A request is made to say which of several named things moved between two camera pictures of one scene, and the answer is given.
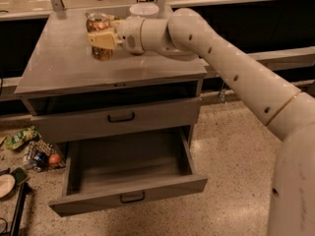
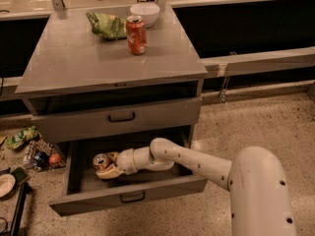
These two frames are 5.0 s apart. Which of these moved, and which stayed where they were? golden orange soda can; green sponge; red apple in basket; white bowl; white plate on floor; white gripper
Moved: white gripper; golden orange soda can
Stayed: white bowl; white plate on floor; red apple in basket; green sponge
